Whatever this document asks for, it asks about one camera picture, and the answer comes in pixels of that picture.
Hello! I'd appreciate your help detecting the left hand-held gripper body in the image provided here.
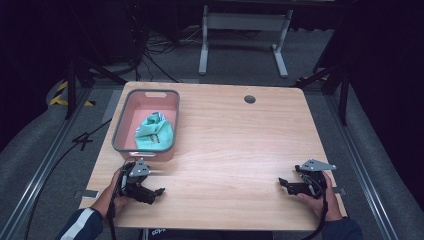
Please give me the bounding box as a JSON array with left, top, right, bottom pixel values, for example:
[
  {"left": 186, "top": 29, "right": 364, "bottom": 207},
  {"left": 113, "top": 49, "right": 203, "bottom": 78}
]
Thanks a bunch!
[{"left": 119, "top": 158, "right": 155, "bottom": 202}]

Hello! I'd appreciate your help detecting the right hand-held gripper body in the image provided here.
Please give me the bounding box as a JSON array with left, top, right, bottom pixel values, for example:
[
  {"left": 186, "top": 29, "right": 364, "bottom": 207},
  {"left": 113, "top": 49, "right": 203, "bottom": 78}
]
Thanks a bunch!
[{"left": 293, "top": 158, "right": 338, "bottom": 200}]

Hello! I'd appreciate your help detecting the person's right hand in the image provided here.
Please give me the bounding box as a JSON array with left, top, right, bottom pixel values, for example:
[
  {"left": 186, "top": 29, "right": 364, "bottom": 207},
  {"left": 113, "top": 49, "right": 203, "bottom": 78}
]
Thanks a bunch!
[{"left": 296, "top": 171, "right": 344, "bottom": 223}]

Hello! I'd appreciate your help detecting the person's left hand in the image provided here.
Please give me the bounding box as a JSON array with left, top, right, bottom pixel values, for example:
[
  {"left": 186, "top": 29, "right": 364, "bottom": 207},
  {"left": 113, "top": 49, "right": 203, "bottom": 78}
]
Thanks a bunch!
[{"left": 94, "top": 169, "right": 133, "bottom": 220}]

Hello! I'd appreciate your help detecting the green cloth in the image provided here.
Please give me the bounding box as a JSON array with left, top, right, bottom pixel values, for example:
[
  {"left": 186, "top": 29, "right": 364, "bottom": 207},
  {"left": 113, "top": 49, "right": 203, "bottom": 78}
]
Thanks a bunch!
[{"left": 134, "top": 111, "right": 176, "bottom": 151}]

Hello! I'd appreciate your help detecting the pink basket with grey rim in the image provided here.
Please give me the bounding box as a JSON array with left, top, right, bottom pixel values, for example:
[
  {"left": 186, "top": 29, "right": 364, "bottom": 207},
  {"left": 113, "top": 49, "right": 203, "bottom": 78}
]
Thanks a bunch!
[{"left": 111, "top": 88, "right": 181, "bottom": 163}]

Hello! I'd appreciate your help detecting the black metal stand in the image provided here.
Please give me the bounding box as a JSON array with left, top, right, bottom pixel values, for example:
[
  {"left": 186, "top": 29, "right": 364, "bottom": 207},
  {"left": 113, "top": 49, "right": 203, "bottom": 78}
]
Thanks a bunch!
[
  {"left": 293, "top": 63, "right": 352, "bottom": 127},
  {"left": 64, "top": 55, "right": 128, "bottom": 121}
]

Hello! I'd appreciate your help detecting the yellow black floor tape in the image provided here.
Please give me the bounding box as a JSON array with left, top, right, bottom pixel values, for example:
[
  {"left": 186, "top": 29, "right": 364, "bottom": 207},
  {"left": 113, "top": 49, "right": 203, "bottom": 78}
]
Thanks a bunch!
[{"left": 49, "top": 80, "right": 96, "bottom": 108}]

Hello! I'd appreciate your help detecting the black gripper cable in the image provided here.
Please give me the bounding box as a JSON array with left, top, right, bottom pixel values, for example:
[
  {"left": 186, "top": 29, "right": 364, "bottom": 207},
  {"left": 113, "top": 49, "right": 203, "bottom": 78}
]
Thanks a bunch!
[
  {"left": 106, "top": 196, "right": 118, "bottom": 240},
  {"left": 299, "top": 195, "right": 330, "bottom": 240}
]

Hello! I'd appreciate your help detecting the grey metal floor rail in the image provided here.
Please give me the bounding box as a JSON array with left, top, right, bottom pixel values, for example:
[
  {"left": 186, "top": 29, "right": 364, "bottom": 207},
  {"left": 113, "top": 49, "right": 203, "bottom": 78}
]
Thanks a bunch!
[
  {"left": 324, "top": 93, "right": 401, "bottom": 240},
  {"left": 0, "top": 87, "right": 93, "bottom": 240}
]

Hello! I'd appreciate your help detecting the black floor cable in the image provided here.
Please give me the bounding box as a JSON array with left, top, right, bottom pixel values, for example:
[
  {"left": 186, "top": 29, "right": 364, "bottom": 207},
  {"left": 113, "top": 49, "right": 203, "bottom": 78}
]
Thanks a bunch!
[{"left": 23, "top": 118, "right": 113, "bottom": 240}]

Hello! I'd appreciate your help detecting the bundle of floor cables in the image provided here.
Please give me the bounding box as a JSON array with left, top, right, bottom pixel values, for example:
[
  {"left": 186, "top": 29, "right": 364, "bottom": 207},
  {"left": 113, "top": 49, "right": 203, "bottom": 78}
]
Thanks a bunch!
[{"left": 133, "top": 24, "right": 205, "bottom": 84}]

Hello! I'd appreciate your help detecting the white metal desk frame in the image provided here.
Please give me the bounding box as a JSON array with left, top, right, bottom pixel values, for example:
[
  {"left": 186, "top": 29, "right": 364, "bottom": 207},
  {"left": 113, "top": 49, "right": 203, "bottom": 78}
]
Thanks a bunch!
[{"left": 198, "top": 4, "right": 295, "bottom": 79}]

